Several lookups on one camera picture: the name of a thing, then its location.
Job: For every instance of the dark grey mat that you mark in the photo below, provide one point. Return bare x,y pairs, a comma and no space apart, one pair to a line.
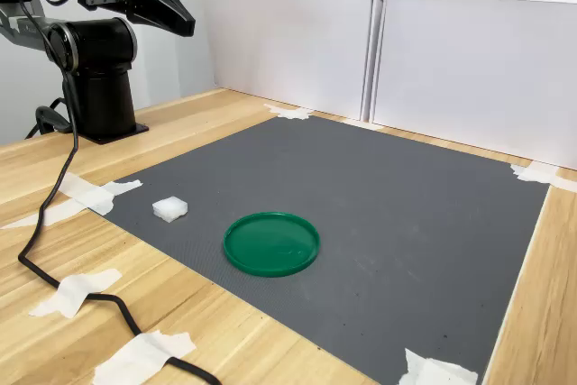
360,204

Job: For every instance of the black table clamp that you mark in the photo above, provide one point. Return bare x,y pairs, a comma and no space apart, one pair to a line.
47,116

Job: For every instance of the round green lid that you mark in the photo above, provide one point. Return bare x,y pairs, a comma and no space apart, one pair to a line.
270,244

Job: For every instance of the white tape piece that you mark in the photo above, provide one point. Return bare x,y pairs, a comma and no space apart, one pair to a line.
536,175
433,371
97,198
135,358
72,292
54,213
288,111

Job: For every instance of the white partition panel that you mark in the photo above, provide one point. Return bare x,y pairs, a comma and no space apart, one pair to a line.
293,42
478,65

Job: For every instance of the small white plastic terminal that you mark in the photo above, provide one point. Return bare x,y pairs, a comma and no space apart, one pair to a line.
170,209

